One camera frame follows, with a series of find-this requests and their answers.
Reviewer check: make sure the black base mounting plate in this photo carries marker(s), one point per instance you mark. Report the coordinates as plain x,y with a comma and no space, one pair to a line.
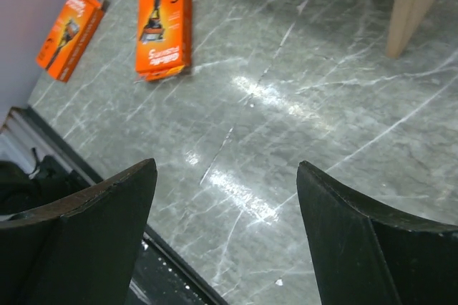
160,275

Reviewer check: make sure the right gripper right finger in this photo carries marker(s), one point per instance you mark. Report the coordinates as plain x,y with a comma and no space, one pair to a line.
366,252

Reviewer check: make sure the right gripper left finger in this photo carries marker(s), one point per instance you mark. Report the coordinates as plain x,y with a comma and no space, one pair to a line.
80,249

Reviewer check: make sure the hidden orange razor box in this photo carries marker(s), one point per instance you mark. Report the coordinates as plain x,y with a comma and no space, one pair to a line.
69,37

